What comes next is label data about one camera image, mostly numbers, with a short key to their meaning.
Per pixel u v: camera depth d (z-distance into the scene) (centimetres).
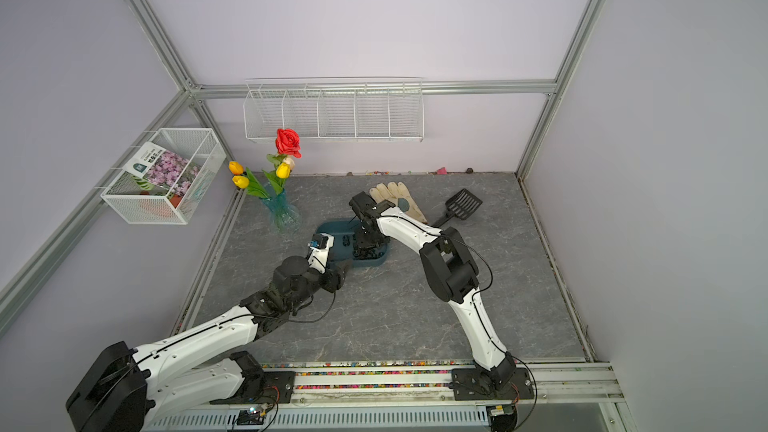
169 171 75
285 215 105
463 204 112
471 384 74
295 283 61
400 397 73
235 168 81
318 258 68
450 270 57
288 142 77
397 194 114
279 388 73
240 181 78
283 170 82
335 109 99
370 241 87
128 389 40
